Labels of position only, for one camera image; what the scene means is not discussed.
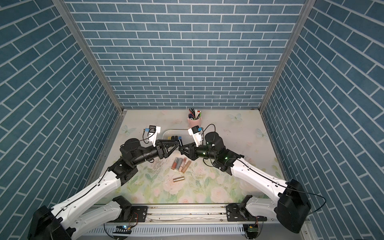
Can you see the red lip gloss tube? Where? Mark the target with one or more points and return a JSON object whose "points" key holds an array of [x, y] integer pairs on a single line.
{"points": [[174, 164]]}

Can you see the right green circuit board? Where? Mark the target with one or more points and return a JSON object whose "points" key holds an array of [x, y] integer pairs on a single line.
{"points": [[250, 231]]}

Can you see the silver gold lipstick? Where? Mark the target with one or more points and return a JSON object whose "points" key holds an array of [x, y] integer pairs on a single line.
{"points": [[178, 179]]}

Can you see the pens in cup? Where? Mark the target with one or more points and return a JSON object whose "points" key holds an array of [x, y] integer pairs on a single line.
{"points": [[194, 114]]}

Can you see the pink lip gloss tube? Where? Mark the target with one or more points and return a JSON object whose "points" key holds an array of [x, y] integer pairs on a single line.
{"points": [[183, 161]]}

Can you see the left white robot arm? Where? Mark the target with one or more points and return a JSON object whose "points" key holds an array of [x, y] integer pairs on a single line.
{"points": [[68, 220]]}

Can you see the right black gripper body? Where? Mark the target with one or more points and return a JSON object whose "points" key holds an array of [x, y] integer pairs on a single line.
{"points": [[204, 152]]}

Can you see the floral table mat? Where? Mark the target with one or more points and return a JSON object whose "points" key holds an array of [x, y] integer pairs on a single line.
{"points": [[242, 131]]}

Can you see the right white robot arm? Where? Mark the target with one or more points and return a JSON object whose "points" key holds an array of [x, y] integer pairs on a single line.
{"points": [[264, 183]]}

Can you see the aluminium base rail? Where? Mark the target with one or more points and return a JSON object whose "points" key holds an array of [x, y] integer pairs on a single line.
{"points": [[173, 213]]}

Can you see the pink pen cup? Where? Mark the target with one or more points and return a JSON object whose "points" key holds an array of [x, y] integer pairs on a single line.
{"points": [[194, 122]]}

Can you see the white plastic storage box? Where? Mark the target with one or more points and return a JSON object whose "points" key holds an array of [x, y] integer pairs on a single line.
{"points": [[181, 134]]}

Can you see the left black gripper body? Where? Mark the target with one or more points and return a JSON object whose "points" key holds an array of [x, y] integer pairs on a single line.
{"points": [[147, 154]]}

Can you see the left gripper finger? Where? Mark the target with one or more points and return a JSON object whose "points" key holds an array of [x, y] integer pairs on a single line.
{"points": [[160, 143], [170, 148]]}

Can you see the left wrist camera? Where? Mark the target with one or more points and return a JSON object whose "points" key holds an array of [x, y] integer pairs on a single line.
{"points": [[150, 134]]}

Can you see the silver lip gloss tube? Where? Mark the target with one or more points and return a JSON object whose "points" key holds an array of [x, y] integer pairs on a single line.
{"points": [[179, 162]]}

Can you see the green circuit board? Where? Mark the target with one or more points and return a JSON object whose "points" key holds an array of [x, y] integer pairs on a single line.
{"points": [[250, 231], [122, 230]]}

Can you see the tan lipstick tube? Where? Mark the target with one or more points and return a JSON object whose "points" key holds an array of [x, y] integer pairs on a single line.
{"points": [[185, 167]]}

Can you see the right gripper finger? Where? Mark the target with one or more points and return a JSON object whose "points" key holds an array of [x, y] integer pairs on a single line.
{"points": [[187, 146], [190, 153]]}

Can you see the left green circuit board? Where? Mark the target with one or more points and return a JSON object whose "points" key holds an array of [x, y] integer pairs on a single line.
{"points": [[122, 230]]}

